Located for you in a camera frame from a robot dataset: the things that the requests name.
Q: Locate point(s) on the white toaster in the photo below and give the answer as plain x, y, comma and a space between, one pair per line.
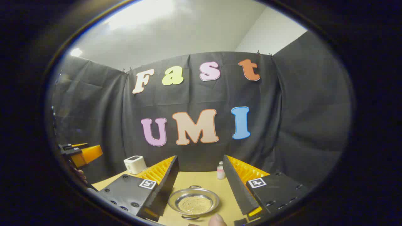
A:
135, 164

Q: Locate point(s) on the pile of soybeans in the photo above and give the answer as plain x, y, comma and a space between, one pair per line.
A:
194, 204

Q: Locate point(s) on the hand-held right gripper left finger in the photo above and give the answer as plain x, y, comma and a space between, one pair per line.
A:
166, 188

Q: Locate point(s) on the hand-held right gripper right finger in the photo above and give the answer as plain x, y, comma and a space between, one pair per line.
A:
235, 185

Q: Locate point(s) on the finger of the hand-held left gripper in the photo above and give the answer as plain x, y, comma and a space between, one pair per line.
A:
89, 155

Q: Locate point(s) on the clear bottle pink label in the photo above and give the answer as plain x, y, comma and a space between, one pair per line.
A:
220, 172

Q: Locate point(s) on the stainless steel pot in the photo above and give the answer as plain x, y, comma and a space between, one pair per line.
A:
174, 201

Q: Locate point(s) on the black backdrop cloth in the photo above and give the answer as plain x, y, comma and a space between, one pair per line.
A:
282, 110

